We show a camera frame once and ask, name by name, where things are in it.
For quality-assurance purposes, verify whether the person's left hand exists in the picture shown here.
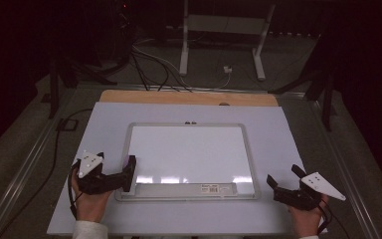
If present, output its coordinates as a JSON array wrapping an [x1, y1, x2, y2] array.
[[71, 173, 114, 224]]

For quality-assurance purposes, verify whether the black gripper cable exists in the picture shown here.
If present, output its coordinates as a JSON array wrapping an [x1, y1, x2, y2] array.
[[67, 158, 82, 221], [315, 200, 351, 239]]

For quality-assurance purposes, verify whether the aluminium floor rail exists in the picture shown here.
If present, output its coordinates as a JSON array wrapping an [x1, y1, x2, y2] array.
[[306, 96, 382, 239], [0, 84, 78, 239], [76, 82, 307, 98]]

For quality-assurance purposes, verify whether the black tripod stand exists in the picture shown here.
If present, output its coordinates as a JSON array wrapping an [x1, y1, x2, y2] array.
[[268, 64, 338, 132], [47, 58, 117, 120]]

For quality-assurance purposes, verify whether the dark equipment rack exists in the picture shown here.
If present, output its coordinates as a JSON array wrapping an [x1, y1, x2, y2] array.
[[110, 0, 137, 63]]

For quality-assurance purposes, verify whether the thin white cable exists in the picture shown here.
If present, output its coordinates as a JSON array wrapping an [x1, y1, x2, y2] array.
[[192, 71, 232, 92]]

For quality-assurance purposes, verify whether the white framed whiteboard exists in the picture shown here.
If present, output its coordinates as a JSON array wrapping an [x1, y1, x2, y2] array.
[[114, 121, 261, 202]]

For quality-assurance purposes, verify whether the person's right hand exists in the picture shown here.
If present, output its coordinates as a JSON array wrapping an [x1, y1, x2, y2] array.
[[287, 194, 330, 239]]

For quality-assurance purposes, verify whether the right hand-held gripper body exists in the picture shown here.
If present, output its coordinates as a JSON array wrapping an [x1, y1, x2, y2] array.
[[273, 171, 347, 212]]

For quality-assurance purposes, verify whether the black square floor bracket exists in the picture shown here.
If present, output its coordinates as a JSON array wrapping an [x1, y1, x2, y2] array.
[[56, 118, 80, 131]]

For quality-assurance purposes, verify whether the large white table sheet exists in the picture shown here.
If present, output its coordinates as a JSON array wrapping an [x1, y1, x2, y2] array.
[[46, 101, 328, 237]]

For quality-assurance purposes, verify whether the bundle of black floor cables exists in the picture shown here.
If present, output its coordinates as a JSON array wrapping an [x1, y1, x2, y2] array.
[[129, 44, 194, 94]]

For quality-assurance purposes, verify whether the black and purple whiteboard eraser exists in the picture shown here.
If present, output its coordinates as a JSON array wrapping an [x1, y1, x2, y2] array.
[[122, 154, 137, 193]]

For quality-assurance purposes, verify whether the white metal stand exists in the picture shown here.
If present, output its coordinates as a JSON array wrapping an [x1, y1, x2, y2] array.
[[178, 0, 277, 82]]

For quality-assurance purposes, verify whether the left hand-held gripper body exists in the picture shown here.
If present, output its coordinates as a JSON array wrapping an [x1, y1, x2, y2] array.
[[75, 150, 128, 196]]

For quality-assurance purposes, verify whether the long black floor cable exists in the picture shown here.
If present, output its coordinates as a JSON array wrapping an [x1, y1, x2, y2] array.
[[0, 108, 95, 239]]

